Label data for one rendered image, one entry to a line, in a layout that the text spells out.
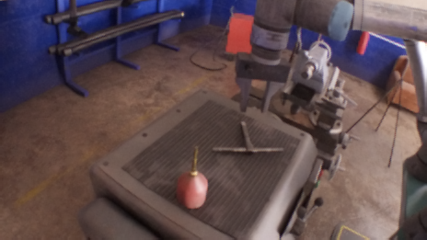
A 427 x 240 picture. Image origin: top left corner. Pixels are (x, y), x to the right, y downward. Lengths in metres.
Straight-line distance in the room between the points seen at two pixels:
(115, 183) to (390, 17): 0.78
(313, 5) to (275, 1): 0.08
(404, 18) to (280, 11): 0.32
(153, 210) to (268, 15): 0.49
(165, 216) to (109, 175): 0.18
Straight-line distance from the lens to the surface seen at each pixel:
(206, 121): 0.83
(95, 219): 0.66
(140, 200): 0.62
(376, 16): 0.70
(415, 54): 1.44
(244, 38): 4.46
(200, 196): 0.57
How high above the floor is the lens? 1.84
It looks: 33 degrees down
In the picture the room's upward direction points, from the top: 9 degrees clockwise
